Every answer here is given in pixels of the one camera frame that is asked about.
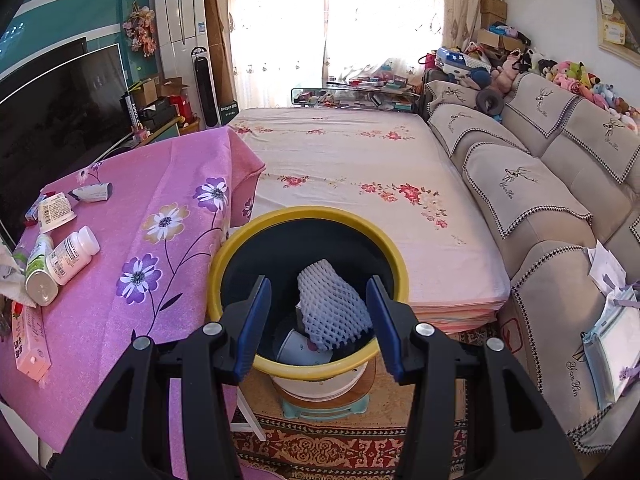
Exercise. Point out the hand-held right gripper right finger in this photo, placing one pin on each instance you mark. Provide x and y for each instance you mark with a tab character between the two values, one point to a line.
385	332

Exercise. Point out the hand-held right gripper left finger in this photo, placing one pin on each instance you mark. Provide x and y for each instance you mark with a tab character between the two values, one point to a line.
252	332

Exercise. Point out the yellow-rimmed trash bin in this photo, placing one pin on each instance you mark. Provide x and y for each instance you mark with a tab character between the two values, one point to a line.
310	213

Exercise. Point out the white pill bottle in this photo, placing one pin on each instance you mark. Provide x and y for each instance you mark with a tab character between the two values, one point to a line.
70	257

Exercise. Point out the squeezed toothpaste tube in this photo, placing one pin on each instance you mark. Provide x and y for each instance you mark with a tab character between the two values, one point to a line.
92	192

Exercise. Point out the green and white tube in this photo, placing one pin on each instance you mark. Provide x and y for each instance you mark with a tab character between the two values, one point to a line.
40	275

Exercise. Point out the pink carton box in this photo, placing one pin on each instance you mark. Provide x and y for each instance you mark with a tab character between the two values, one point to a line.
30	340

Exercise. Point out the white yogurt cup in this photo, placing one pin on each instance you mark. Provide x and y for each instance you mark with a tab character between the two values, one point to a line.
55	212

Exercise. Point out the white paper cup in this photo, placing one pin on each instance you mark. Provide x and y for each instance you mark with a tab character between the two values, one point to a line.
295	350

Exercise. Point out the white foam fruit net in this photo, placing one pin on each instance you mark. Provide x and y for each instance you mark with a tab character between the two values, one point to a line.
330	305

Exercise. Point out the white table leg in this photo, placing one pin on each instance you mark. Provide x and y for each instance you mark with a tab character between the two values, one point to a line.
247	417

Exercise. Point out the teal plastic stool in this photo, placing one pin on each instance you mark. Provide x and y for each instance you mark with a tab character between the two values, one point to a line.
325	410

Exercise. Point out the pink floral tablecloth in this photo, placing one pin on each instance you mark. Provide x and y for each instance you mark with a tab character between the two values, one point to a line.
150	285

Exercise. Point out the patterned red rug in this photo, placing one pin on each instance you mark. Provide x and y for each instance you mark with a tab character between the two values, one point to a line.
325	450

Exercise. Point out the floral bed sheet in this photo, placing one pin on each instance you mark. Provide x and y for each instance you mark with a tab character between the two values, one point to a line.
350	175

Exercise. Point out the beige sofa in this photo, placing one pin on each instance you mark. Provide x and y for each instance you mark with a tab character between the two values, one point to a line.
550	270

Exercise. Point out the small black box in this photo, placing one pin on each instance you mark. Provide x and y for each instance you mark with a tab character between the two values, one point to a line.
227	111

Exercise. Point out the light blue gift bag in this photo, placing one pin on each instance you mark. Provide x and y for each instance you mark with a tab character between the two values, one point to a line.
610	355

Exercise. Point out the white paper sheet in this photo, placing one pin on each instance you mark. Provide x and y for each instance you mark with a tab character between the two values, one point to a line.
607	267

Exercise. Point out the red box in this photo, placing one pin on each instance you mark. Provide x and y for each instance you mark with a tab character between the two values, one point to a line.
182	108

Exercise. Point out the crumpled white paper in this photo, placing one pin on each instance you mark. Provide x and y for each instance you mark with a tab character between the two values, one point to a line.
15	280

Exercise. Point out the cluttered glass coffee table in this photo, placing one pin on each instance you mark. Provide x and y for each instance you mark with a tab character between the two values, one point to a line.
310	95

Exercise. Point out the black and white tower fan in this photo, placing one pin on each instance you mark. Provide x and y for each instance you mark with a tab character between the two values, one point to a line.
205	90

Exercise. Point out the black upright box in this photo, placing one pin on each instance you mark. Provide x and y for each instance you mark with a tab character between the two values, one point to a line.
132	112

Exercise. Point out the grey neck pillow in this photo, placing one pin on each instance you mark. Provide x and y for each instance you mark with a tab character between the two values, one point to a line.
489	99

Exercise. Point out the open cardboard box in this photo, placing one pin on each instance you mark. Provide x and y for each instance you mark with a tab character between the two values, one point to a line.
145	91
175	87

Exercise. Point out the tall brown cardboard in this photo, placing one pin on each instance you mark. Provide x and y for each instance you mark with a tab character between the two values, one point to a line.
217	45

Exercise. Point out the large black television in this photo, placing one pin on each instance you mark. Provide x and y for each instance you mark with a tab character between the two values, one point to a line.
50	125

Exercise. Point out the sheer beige curtain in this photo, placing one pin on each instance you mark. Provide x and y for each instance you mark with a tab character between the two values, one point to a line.
280	35

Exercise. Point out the white standing air conditioner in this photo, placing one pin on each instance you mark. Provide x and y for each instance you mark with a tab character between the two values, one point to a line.
180	35

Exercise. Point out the pile of plush toys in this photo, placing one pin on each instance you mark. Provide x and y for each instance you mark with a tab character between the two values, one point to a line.
565	72

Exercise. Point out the artificial flower bunch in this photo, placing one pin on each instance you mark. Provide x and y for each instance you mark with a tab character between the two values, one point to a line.
140	30

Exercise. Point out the stack of cardboard boxes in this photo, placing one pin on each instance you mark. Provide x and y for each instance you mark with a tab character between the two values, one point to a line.
492	15

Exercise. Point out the framed wall picture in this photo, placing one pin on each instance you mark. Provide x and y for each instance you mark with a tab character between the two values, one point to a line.
612	25

